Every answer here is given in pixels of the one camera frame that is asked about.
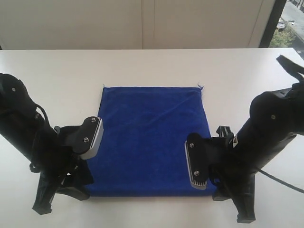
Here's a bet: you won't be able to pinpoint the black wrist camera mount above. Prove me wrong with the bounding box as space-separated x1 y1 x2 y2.
184 133 209 190
71 116 104 160

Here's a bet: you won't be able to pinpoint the black window frame post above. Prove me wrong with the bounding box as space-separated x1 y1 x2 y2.
258 0 286 48

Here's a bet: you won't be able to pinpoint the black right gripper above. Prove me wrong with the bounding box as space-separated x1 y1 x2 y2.
208 125 261 223

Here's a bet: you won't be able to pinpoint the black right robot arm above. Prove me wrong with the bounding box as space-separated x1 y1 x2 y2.
209 55 304 223

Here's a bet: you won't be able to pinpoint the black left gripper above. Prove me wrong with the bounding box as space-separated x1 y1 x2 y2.
30 123 94 215

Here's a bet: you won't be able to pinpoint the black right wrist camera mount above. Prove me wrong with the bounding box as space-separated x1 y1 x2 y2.
184 133 209 190

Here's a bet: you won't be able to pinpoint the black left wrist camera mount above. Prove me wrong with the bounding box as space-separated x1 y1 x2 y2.
71 116 104 160

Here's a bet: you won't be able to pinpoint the blue terry towel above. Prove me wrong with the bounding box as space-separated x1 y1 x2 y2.
87 87 215 197

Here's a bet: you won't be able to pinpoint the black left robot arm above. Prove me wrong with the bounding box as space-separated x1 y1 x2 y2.
0 74 103 215

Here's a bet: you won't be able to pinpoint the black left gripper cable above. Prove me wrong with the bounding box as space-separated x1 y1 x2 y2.
33 103 52 129

